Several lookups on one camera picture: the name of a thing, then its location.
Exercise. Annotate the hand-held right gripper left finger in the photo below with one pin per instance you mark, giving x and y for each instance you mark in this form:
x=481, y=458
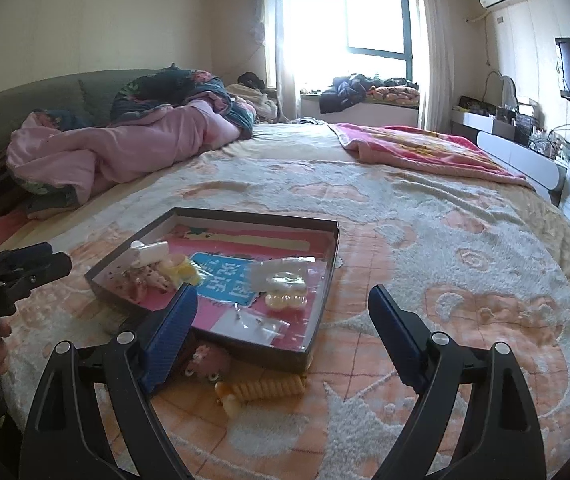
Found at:
x=167, y=330

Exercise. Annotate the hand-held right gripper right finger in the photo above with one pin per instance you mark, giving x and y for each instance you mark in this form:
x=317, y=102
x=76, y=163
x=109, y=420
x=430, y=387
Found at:
x=397, y=332

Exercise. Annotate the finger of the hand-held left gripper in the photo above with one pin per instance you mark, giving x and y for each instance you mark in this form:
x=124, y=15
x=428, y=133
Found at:
x=35, y=250
x=47, y=266

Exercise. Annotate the pink cartoon hair clip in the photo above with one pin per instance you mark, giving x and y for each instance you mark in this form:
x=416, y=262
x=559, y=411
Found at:
x=210, y=362

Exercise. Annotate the beige floral scrunchie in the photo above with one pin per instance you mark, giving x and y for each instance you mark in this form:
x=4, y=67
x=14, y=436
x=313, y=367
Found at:
x=140, y=282

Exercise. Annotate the yellow hair accessory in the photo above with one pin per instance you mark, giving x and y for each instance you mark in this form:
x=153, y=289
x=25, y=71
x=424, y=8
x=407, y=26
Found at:
x=185, y=269

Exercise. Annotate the small white packet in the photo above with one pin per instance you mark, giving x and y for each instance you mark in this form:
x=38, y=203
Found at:
x=150, y=254

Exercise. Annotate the clear bag with earring card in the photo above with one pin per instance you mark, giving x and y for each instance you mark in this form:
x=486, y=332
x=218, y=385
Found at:
x=257, y=327

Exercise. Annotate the shallow dark grey box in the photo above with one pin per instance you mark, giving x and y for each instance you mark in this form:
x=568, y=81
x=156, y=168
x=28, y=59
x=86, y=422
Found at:
x=295, y=350

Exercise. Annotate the tan hair claw clip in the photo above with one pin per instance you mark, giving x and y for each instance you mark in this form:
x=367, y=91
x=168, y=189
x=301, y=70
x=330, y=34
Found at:
x=262, y=390

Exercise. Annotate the person's left hand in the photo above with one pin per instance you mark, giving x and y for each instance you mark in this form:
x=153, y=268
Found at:
x=1, y=345

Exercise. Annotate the pink quilt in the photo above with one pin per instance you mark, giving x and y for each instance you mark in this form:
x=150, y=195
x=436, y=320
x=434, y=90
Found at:
x=115, y=152

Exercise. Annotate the green headboard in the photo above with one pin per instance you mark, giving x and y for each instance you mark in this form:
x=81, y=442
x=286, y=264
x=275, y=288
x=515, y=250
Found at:
x=65, y=95

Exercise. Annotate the pink printed blanket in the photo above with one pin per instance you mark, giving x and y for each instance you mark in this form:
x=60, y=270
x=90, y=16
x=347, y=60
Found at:
x=415, y=152

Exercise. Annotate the dark floral quilt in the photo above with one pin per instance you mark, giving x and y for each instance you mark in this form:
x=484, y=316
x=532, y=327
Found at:
x=165, y=85

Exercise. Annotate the white grey vanity desk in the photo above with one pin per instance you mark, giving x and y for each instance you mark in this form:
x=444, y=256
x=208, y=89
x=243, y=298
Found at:
x=515, y=157

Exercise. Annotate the pink floral cloth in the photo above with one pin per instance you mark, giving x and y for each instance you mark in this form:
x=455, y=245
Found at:
x=395, y=94

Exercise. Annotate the dark clothes pile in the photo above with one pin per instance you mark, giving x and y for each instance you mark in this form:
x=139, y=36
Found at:
x=345, y=92

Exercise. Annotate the vanity mirror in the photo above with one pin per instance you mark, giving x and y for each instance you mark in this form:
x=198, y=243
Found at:
x=502, y=91

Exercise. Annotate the black bag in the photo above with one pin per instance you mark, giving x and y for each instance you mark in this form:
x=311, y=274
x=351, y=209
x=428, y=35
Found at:
x=251, y=79

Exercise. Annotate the sheer white curtain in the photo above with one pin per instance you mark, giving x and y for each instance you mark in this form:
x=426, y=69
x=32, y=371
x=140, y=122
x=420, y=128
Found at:
x=432, y=55
x=277, y=50

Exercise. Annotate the window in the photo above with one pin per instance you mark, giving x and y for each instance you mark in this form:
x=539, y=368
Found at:
x=365, y=20

